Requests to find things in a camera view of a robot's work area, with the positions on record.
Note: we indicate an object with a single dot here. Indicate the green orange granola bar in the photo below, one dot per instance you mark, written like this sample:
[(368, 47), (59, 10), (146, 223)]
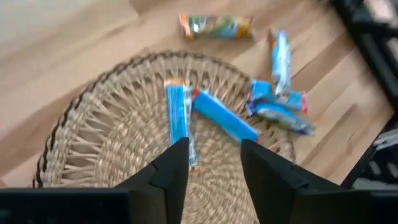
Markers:
[(217, 27)]

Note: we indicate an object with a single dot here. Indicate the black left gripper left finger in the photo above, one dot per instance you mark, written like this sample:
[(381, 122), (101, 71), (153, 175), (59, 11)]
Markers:
[(161, 186)]

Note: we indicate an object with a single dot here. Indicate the round woven straw placemat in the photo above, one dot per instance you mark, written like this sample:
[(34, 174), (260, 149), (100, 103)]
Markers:
[(124, 133)]

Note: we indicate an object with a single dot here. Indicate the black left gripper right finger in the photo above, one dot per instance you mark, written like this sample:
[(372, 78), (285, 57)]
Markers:
[(273, 186)]

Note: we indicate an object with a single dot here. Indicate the black aluminium frame rails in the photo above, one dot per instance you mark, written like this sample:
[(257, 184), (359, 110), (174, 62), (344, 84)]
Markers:
[(373, 53)]

